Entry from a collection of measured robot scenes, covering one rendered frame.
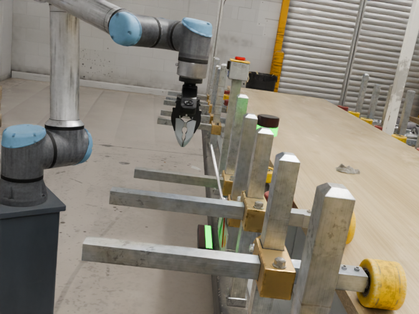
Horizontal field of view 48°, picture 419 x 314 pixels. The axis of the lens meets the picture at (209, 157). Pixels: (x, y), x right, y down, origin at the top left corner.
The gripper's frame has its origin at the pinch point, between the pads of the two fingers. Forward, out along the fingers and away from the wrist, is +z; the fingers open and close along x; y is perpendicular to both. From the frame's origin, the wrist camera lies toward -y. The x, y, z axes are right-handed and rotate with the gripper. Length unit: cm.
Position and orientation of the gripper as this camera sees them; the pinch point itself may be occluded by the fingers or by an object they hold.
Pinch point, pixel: (183, 143)
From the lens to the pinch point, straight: 145.5
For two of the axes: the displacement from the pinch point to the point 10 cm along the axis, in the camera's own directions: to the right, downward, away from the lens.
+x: -9.9, -1.2, -0.9
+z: -1.4, 9.6, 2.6
